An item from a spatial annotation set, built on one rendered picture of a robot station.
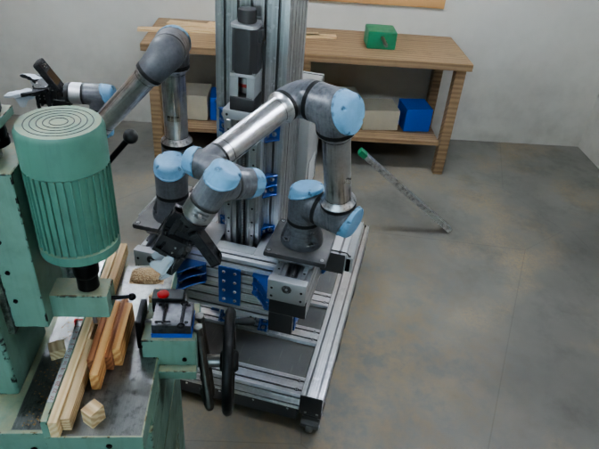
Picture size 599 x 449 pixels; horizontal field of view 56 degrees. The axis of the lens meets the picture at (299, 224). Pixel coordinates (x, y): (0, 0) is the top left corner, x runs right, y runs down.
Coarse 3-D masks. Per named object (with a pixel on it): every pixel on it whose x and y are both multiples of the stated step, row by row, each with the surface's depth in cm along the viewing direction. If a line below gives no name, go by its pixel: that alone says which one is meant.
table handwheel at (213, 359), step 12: (228, 312) 151; (228, 324) 146; (228, 336) 144; (228, 348) 142; (216, 360) 153; (228, 360) 141; (228, 372) 141; (228, 384) 141; (228, 396) 142; (228, 408) 144
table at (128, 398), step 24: (120, 288) 163; (144, 288) 164; (168, 288) 164; (144, 360) 142; (120, 384) 135; (144, 384) 135; (120, 408) 129; (144, 408) 130; (72, 432) 123; (96, 432) 124; (120, 432) 124; (144, 432) 126
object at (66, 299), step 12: (60, 288) 136; (72, 288) 137; (108, 288) 138; (60, 300) 135; (72, 300) 135; (84, 300) 135; (96, 300) 136; (108, 300) 137; (60, 312) 137; (72, 312) 137; (84, 312) 137; (96, 312) 138; (108, 312) 138
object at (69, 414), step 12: (120, 252) 170; (120, 264) 166; (120, 276) 167; (84, 348) 138; (84, 360) 135; (84, 372) 132; (72, 384) 129; (84, 384) 132; (72, 396) 126; (72, 408) 124; (72, 420) 124
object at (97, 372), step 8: (112, 312) 148; (112, 320) 145; (104, 328) 143; (112, 328) 143; (104, 336) 140; (104, 344) 138; (96, 352) 136; (104, 352) 136; (96, 360) 134; (104, 360) 136; (96, 368) 132; (104, 368) 136; (96, 376) 131; (96, 384) 132
